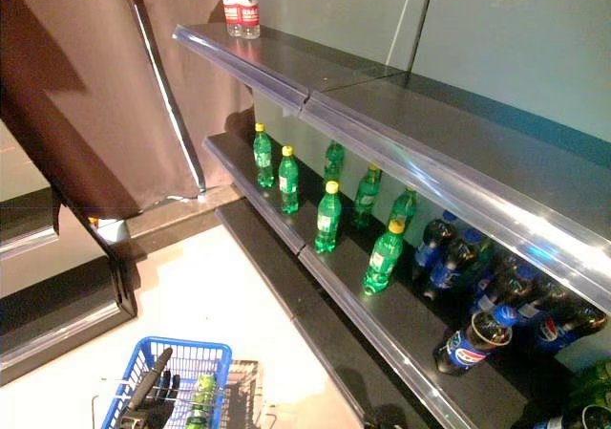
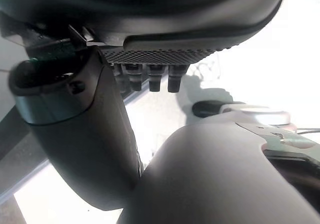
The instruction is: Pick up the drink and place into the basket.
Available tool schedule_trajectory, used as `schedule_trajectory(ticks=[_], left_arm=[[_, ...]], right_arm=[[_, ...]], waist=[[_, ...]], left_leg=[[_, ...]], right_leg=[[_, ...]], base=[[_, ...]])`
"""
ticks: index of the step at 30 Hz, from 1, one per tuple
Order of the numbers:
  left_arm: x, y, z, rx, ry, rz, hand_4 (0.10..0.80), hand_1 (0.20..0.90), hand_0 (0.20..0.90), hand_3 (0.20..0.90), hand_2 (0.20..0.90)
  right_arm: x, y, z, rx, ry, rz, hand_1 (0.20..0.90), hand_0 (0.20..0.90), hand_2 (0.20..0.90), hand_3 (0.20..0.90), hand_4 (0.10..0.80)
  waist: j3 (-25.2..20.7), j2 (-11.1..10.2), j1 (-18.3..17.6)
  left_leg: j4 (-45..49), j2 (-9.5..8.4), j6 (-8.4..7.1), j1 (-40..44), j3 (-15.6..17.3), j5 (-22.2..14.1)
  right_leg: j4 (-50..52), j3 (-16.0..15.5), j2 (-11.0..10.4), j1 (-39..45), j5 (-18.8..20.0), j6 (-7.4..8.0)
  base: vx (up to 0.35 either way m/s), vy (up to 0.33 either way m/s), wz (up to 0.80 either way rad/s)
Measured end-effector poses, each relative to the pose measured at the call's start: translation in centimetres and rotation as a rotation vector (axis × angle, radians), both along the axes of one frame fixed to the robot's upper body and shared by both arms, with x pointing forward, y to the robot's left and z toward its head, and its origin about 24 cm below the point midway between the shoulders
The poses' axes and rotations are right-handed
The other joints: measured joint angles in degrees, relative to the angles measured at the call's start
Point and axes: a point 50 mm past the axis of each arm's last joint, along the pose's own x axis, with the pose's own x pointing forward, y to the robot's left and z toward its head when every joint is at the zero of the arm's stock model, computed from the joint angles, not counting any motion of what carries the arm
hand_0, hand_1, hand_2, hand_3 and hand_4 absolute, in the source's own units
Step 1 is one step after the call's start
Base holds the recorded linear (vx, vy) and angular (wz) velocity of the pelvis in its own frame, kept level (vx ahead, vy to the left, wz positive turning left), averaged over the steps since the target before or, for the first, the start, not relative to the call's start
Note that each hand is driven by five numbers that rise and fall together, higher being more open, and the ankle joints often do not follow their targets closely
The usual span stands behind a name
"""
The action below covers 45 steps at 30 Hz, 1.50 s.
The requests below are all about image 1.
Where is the silver curtain edge strip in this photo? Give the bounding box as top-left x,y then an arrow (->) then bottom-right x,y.
121,0 -> 207,197

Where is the black shelf board holding drinks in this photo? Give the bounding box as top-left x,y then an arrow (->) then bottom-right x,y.
202,131 -> 581,429

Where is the dark side shelf unit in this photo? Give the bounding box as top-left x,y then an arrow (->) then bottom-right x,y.
0,118 -> 139,387

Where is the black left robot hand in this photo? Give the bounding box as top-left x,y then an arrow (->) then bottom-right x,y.
116,346 -> 183,429

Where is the blue plastic shopping basket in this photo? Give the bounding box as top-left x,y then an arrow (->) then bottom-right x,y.
99,335 -> 234,429

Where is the dark cola bottle blue cap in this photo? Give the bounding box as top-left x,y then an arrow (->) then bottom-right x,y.
432,304 -> 520,377
470,254 -> 541,318
515,275 -> 574,330
529,299 -> 610,354
421,227 -> 484,302
411,209 -> 459,282
533,403 -> 611,429

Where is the black shelf board clear rail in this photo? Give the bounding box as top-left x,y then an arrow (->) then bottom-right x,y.
172,21 -> 611,314

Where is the black base shelf plinth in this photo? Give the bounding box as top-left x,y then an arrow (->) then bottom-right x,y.
215,199 -> 431,429

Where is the green bottle in basket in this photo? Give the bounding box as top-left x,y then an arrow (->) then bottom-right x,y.
184,374 -> 219,429

